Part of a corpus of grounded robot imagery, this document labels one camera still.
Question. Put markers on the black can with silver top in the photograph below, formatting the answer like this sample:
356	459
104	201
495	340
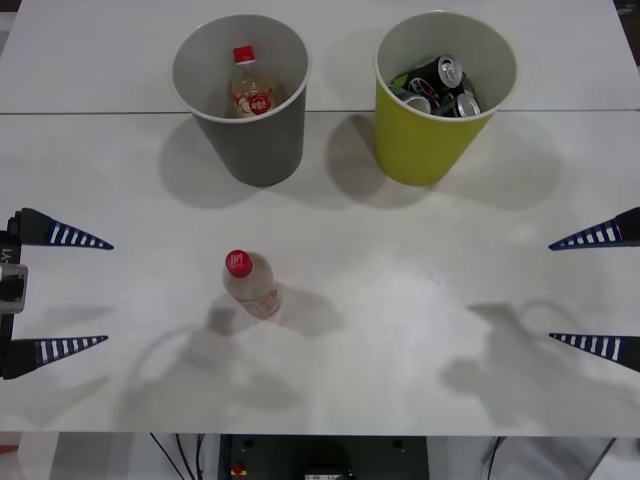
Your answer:
440	70

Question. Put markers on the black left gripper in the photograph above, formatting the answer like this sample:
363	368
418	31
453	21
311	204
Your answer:
9	245

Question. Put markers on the clear bottle with apple label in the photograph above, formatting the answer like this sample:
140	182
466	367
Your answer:
251	95

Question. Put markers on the yellow-green plastic waste bin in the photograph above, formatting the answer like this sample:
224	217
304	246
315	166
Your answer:
425	145

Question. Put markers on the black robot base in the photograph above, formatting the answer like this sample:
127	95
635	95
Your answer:
325	455

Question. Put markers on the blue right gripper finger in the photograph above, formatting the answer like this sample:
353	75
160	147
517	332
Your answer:
627	225
627	352

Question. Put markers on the silver-topped can with dark side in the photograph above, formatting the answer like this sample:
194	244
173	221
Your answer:
467	104

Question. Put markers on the clear bottle with red cap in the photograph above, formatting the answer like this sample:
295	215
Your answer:
252	290

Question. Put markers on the black can with red print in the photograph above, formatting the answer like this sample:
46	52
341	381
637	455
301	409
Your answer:
424	86

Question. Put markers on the red stop button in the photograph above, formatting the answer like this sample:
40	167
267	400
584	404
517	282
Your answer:
239	470

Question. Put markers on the grey plastic waste bin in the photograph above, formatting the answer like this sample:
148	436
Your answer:
260	145

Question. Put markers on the silver-topped can with grey side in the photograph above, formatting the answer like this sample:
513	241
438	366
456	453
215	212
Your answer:
416	101

